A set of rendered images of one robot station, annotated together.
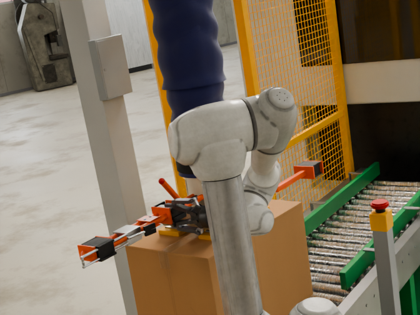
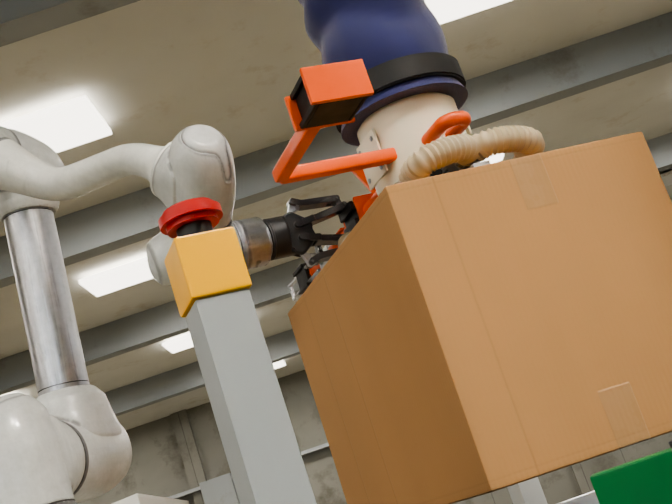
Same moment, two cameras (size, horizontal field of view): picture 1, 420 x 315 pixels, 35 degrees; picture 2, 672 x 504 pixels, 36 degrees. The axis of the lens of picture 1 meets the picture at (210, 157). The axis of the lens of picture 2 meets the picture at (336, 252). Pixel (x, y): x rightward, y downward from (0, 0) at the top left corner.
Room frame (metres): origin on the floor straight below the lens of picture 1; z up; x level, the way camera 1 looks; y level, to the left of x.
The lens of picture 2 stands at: (3.06, -1.47, 0.64)
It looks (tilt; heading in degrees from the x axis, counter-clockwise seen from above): 16 degrees up; 119
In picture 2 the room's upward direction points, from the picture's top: 19 degrees counter-clockwise
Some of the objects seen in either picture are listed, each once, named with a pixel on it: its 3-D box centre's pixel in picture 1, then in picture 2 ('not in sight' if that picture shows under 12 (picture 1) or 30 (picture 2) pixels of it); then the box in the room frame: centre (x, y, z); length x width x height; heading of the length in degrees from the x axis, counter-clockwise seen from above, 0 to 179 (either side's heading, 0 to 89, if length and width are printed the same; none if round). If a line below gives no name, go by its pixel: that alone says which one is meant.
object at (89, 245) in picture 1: (96, 249); not in sight; (1.97, 0.40, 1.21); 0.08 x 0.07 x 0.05; 142
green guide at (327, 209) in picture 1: (319, 209); not in sight; (3.65, -0.57, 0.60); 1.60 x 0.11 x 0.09; 143
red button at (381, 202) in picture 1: (379, 206); (193, 225); (2.43, -0.61, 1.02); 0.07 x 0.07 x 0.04
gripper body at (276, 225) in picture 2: (202, 216); (288, 235); (2.13, 0.06, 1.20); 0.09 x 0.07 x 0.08; 53
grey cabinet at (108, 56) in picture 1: (110, 67); not in sight; (3.41, 0.41, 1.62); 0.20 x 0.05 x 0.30; 143
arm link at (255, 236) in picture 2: not in sight; (250, 243); (2.09, 0.00, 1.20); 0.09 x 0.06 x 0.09; 143
